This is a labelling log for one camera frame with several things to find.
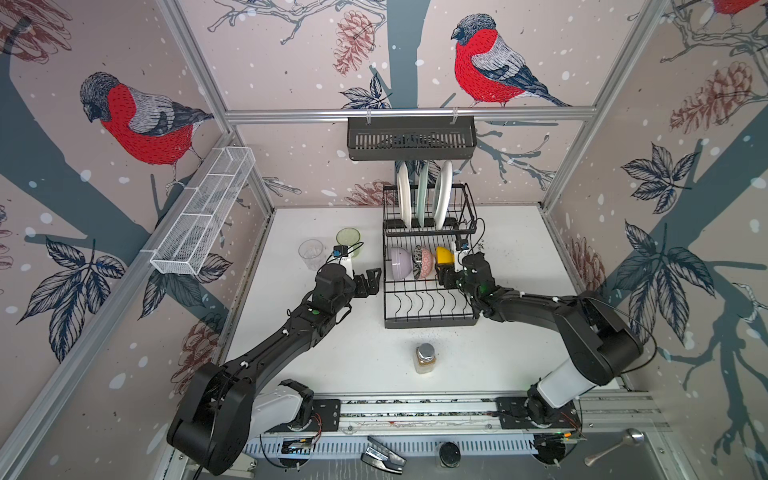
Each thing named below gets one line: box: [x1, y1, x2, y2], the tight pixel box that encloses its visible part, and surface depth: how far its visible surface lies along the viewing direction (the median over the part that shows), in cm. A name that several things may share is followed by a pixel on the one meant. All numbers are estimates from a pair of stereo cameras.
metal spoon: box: [584, 428, 645, 467], surface depth 71 cm
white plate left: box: [396, 162, 412, 229], surface depth 79 cm
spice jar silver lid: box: [415, 342, 436, 374], surface depth 75 cm
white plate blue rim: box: [433, 160, 453, 230], surface depth 77 cm
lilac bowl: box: [390, 247, 413, 281], surface depth 94 cm
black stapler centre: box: [360, 435, 407, 475], surface depth 68 cm
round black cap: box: [439, 442, 461, 468], surface depth 62 cm
